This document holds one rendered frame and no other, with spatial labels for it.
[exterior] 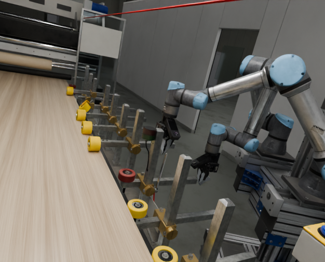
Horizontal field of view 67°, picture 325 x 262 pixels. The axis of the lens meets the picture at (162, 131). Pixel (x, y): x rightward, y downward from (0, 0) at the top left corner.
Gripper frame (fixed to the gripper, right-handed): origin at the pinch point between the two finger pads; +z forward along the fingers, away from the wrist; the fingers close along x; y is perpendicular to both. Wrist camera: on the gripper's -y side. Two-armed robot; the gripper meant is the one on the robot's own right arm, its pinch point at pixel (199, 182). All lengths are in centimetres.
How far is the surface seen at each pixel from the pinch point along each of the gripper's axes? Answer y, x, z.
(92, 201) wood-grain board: -64, -20, -8
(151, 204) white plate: -32.6, -8.9, 4.5
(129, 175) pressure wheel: -44.7, -2.9, -8.2
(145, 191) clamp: -37.1, -8.2, -2.7
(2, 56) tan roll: -118, 226, -24
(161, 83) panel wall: 203, 483, 12
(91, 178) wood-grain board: -62, -3, -8
